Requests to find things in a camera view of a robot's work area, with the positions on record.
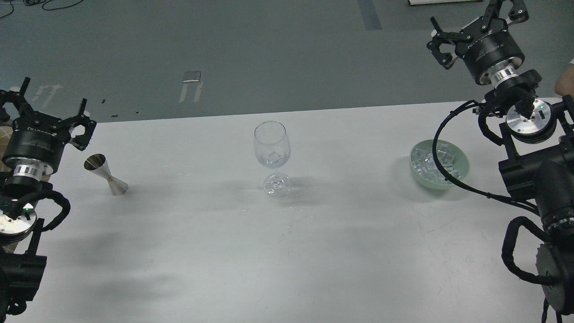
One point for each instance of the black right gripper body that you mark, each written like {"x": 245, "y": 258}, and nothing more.
{"x": 482, "y": 50}

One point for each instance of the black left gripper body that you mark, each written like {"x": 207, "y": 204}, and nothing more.
{"x": 37, "y": 139}

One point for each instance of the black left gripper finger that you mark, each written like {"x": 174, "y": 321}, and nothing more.
{"x": 18, "y": 100}
{"x": 65, "y": 127}

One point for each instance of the steel double jigger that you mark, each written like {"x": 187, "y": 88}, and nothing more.
{"x": 97, "y": 164}

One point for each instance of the clear ice cube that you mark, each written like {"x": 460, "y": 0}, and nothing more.
{"x": 274, "y": 158}

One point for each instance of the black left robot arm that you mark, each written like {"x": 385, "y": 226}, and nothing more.
{"x": 29, "y": 205}

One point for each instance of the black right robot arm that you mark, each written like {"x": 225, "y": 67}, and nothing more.
{"x": 538, "y": 140}

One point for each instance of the clear ice cubes pile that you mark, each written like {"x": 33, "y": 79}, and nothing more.
{"x": 437, "y": 163}

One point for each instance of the clear wine glass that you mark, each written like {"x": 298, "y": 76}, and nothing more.
{"x": 272, "y": 148}

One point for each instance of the green bowl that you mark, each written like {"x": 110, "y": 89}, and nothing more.
{"x": 439, "y": 163}

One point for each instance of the metal floor plate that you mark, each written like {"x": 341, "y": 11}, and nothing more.
{"x": 192, "y": 76}

